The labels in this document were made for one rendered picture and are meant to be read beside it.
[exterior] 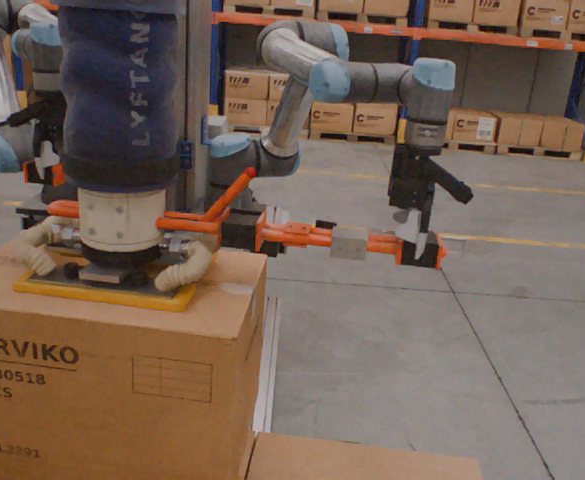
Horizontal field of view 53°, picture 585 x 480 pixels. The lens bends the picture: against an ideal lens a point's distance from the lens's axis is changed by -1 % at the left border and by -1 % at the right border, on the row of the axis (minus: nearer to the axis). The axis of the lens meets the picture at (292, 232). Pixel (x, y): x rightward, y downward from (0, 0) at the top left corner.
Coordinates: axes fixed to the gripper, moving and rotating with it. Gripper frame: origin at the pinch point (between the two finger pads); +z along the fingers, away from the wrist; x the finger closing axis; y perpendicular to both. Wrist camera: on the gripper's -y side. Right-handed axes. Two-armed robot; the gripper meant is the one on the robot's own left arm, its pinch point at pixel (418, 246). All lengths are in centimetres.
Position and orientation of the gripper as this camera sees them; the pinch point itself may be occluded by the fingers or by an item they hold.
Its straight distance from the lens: 118.3
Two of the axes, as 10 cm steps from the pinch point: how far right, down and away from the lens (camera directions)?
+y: -9.9, -1.1, 0.8
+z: -0.8, 9.3, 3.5
